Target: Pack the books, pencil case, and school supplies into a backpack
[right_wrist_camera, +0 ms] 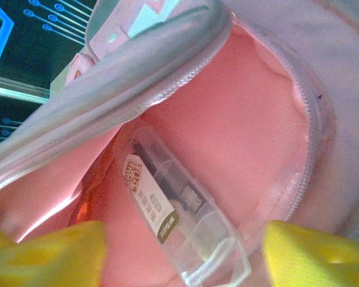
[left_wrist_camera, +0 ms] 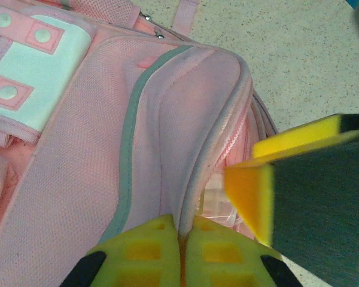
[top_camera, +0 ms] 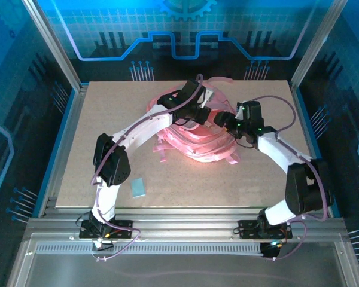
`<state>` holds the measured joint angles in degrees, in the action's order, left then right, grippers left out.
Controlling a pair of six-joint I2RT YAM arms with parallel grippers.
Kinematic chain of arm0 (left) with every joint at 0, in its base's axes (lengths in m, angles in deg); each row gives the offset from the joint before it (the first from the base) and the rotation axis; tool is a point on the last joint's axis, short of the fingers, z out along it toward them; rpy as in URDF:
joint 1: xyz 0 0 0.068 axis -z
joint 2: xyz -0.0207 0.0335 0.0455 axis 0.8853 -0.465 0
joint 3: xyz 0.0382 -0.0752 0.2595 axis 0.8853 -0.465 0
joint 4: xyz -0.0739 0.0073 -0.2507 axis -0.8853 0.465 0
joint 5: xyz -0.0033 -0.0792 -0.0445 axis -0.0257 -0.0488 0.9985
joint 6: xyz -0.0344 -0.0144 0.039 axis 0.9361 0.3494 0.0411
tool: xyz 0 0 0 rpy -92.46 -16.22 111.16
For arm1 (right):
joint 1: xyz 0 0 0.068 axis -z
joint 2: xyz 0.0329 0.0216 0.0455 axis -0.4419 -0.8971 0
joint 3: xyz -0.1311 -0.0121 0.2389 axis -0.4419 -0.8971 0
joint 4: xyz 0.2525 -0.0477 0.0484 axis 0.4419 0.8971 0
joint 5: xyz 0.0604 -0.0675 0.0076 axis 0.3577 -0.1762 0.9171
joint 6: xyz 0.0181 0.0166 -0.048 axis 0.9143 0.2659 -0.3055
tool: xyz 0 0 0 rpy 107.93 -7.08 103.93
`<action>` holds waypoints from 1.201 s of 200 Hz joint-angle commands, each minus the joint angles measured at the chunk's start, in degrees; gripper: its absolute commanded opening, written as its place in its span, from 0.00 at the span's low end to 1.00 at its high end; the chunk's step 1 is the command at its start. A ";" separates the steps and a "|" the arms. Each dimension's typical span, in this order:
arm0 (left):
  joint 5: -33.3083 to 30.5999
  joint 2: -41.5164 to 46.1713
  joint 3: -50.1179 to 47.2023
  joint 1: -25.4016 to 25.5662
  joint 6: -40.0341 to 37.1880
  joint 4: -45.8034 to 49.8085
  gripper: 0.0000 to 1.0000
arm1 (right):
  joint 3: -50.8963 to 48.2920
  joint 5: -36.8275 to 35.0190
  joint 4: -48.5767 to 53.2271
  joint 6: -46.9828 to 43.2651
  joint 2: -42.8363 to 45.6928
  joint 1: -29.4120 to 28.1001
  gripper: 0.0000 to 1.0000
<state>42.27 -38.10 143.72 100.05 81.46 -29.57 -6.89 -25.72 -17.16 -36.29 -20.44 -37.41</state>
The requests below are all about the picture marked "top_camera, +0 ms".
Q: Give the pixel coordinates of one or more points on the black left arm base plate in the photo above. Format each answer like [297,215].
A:
[124,228]

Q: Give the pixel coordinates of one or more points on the black controller box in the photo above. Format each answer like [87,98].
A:
[267,251]

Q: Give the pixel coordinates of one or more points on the blue printed side panel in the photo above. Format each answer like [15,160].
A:
[12,89]
[347,89]

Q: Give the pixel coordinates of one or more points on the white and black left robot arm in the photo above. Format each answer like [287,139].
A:
[137,131]

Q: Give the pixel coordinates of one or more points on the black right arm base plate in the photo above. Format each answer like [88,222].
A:
[246,228]

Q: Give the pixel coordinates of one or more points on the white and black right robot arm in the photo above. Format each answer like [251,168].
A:
[275,152]

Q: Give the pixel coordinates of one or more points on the blue printed backdrop panel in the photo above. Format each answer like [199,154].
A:
[179,30]

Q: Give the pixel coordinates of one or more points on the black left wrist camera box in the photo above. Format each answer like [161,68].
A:
[203,116]

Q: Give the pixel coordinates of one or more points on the light blue notepad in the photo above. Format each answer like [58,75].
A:
[138,187]

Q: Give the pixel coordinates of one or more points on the pink backpack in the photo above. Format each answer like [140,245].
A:
[203,146]

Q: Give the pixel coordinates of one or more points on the aluminium frame post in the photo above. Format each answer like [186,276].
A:
[52,39]
[314,45]

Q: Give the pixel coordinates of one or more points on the aluminium base frame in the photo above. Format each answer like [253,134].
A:
[182,221]

